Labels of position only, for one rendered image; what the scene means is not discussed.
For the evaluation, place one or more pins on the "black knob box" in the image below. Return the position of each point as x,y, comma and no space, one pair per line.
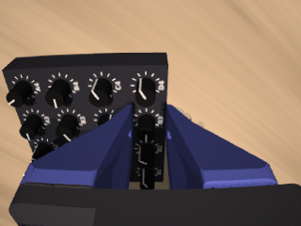
84,80

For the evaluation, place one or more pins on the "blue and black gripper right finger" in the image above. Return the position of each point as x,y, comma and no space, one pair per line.
208,160

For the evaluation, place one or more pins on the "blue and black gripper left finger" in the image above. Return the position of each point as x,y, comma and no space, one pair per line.
98,158

